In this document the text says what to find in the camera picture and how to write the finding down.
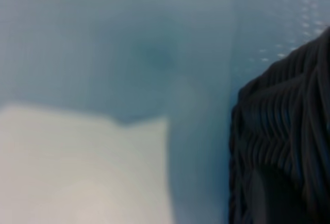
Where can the dark brown wicker basket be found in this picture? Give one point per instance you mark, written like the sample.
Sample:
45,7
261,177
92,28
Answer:
283,144

